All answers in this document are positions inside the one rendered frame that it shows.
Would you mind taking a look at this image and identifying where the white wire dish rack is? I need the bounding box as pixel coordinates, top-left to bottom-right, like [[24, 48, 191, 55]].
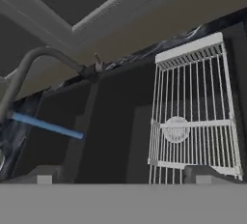
[[147, 32, 244, 185]]

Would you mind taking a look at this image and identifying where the round pale sink drain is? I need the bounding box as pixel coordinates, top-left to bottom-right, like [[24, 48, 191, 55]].
[[161, 115, 191, 145]]

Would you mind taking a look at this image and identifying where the dark sink basin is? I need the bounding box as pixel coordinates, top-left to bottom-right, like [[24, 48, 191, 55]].
[[0, 7, 247, 185]]

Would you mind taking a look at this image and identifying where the grey curved sink faucet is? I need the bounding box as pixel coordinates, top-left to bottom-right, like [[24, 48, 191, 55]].
[[0, 46, 106, 124]]

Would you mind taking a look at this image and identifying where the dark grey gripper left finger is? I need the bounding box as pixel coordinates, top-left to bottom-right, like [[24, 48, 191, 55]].
[[5, 164, 75, 185]]

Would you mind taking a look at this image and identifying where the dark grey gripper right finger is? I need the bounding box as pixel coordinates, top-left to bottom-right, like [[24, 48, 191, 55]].
[[184, 164, 243, 185]]

